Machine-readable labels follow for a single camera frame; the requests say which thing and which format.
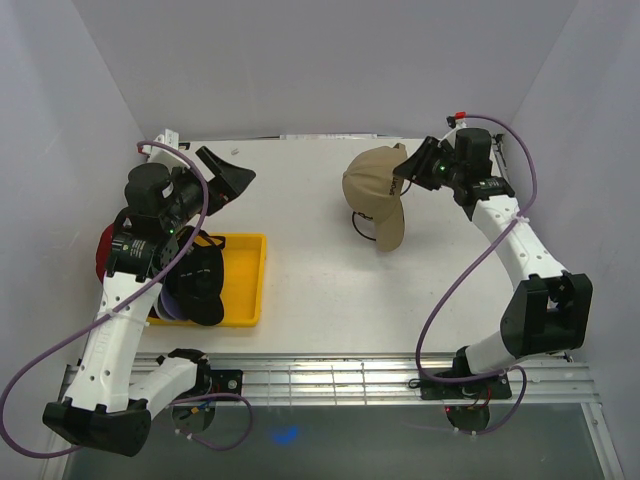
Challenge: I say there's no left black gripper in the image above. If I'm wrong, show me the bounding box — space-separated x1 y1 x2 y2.
161 146 255 233

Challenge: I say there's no purple cap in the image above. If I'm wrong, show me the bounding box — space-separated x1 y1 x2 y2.
154 290 188 322

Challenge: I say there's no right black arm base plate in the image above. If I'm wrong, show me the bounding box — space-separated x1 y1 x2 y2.
408 369 512 400

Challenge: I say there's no aluminium frame rail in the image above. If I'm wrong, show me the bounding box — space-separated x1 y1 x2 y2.
57 134 601 409

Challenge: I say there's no black NY baseball cap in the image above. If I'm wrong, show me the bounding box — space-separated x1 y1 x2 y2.
162 230 226 327

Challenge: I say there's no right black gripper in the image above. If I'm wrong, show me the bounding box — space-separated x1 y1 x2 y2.
392 137 463 192

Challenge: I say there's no black wire hat stand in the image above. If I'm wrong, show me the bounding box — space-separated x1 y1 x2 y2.
351 212 376 242

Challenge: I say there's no beige baseball cap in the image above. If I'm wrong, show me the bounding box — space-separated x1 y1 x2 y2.
342 143 408 252

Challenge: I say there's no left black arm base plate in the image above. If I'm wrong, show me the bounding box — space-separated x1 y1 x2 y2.
205 369 244 395

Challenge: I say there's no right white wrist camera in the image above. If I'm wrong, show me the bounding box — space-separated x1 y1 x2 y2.
438 118 467 146

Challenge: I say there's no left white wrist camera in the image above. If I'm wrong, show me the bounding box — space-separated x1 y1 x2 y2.
141 129 187 170

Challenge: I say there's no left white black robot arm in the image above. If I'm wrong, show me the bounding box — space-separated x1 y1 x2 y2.
43 147 256 457

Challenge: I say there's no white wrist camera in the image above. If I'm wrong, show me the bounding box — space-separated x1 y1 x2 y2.
141 129 187 170
438 118 467 146

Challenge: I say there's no yellow plastic tray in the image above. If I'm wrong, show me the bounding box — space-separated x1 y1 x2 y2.
149 233 267 328

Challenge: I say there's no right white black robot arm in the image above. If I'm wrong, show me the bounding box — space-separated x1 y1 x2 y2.
394 128 593 397

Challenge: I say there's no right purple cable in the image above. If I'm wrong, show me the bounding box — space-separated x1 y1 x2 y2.
409 113 539 436

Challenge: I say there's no red baseball cap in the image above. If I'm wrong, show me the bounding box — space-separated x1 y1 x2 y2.
95 224 114 282

